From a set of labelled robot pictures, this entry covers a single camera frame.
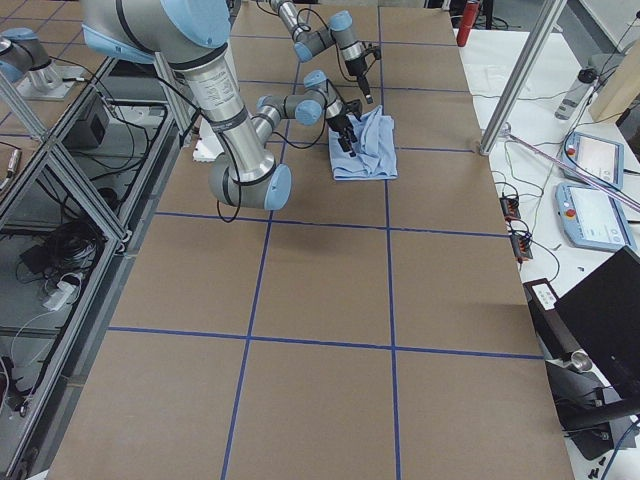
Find long reacher stick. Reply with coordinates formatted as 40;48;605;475
498;123;639;212

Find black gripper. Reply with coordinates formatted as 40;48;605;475
344;43;381;105
327;99;362;157

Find orange black connector board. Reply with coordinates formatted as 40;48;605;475
499;196;521;220

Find aluminium frame post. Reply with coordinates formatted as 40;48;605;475
479;0;567;156

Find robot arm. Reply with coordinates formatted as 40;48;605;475
267;1;381;105
82;1;361;210

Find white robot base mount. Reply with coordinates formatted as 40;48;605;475
193;122;224;163

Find aluminium frame rack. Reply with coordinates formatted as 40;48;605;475
1;50;192;479

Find tangled black floor cables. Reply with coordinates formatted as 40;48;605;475
14;184;121;301

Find light blue t-shirt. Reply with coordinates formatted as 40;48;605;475
328;105;398;181

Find teach pendant tablet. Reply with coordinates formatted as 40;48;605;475
558;132;624;189
555;182;636;252

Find near teach pendant tablet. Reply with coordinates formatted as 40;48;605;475
555;182;636;252

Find red cylinder bottle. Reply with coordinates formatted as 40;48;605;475
456;0;480;48

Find far teach pendant tablet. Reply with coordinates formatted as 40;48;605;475
558;132;624;189

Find neighbouring robot arm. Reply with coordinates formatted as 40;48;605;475
1;27;77;101

